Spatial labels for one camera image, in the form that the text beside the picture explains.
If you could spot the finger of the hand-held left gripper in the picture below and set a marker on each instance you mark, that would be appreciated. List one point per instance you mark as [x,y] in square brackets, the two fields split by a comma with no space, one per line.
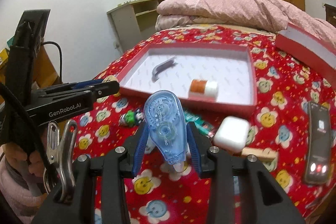
[84,84]
[105,88]

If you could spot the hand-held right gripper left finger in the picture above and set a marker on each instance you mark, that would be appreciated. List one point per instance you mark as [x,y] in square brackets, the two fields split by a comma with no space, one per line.
[139,151]

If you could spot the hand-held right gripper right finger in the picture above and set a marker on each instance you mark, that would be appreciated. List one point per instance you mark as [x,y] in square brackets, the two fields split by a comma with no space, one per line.
[195,153]

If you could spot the green toy train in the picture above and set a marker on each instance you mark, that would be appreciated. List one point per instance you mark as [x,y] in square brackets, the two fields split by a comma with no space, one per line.
[128,119]

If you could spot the white rounded case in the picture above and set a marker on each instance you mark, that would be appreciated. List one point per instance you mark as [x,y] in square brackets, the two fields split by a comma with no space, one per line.
[231,134]

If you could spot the blue correction tape dispenser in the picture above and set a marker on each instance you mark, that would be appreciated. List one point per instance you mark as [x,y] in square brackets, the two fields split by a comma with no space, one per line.
[164,119]

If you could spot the red shallow box tray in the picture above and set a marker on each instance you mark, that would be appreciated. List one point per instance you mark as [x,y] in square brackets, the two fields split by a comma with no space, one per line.
[210,61]

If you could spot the person's left forearm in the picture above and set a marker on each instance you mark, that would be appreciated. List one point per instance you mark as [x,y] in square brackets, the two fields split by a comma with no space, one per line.
[15,187]

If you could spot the metal spring clip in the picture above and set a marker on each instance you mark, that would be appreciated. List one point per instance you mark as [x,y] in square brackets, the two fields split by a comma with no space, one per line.
[69,134]

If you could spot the green tube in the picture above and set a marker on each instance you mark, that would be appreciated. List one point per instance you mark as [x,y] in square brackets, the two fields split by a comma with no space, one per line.
[199,123]

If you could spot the wooden furniture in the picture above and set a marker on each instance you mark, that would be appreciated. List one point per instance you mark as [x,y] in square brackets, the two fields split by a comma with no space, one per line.
[47,69]

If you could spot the wooden block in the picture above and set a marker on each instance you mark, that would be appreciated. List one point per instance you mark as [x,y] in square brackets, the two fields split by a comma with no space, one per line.
[260,154]

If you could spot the orange and white bottle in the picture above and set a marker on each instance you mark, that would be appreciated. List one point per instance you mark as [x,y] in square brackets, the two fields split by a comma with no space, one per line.
[202,88]

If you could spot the beige shelf unit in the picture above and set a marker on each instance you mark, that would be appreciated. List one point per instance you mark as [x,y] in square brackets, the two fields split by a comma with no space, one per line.
[123,24]

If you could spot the red printed blanket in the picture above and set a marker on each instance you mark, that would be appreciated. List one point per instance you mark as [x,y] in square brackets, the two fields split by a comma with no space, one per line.
[275,113]

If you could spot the black remote control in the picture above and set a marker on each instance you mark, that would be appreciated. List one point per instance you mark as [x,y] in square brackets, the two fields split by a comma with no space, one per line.
[319,140]

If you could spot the pink quilt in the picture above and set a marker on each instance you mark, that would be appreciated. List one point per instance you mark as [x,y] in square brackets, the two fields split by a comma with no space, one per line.
[223,8]

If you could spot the red box lid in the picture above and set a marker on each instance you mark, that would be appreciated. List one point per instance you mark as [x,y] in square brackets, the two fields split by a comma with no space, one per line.
[302,49]

